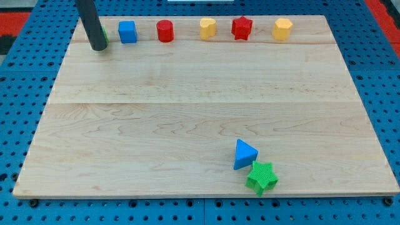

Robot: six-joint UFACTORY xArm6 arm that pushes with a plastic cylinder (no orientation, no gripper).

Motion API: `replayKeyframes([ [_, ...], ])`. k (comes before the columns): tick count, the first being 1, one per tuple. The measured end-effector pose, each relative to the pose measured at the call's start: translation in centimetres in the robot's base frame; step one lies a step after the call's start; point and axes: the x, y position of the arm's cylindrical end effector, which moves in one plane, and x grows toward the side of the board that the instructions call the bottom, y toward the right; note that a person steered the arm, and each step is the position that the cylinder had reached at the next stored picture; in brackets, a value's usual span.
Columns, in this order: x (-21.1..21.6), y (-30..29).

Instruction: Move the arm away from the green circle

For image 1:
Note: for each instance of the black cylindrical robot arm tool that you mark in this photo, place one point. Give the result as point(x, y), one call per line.
point(92, 25)

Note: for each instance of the green circle block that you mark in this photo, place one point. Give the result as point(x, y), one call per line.
point(105, 35)

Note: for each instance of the wooden board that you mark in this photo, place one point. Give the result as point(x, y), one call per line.
point(161, 120)

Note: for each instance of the blue triangle block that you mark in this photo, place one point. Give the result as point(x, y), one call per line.
point(245, 154)

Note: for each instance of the yellow heart block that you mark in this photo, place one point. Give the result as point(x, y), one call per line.
point(207, 28)

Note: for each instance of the green star block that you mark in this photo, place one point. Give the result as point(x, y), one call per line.
point(261, 177)

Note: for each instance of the red cylinder block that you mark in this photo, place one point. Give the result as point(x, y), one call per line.
point(165, 31)

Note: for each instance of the red star block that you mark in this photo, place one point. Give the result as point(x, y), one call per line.
point(241, 28)

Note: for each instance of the blue cube block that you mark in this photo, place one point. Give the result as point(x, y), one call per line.
point(127, 32)

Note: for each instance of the yellow hexagon block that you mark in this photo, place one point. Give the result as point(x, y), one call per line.
point(282, 29)

